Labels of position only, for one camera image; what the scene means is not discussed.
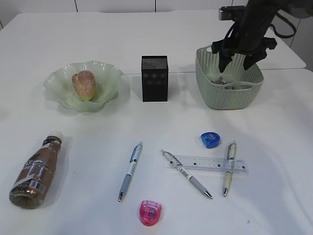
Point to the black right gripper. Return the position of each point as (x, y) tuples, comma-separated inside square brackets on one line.
[(248, 35)]

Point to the white paper ball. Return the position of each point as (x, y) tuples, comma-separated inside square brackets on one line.
[(220, 81)]

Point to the grey paper ball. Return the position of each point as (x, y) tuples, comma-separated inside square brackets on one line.
[(238, 87)]

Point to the brown bread roll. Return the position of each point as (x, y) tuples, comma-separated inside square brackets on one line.
[(84, 84)]

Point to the brown coffee bottle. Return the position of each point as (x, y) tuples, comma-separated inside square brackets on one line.
[(35, 178)]

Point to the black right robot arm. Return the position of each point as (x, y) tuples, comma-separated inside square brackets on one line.
[(300, 9)]

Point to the green plastic woven basket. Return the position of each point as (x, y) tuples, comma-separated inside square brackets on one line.
[(221, 97)]

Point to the black pen holder box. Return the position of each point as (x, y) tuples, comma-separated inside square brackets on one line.
[(154, 71)]

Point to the blue pencil sharpener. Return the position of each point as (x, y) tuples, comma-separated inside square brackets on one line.
[(210, 139)]

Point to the beige ballpoint pen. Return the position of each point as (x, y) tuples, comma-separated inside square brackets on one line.
[(231, 154)]

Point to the grey white ballpoint pen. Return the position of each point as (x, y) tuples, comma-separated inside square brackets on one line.
[(179, 167)]

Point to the blue white ballpoint pen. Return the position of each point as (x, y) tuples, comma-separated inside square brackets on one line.
[(131, 169)]

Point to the pink pencil sharpener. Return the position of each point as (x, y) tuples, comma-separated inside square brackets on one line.
[(149, 212)]

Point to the green wavy glass plate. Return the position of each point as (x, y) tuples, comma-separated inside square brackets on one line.
[(59, 86)]

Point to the clear plastic ruler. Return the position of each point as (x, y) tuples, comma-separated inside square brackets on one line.
[(211, 164)]

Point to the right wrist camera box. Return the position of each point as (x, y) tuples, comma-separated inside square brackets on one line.
[(234, 13)]

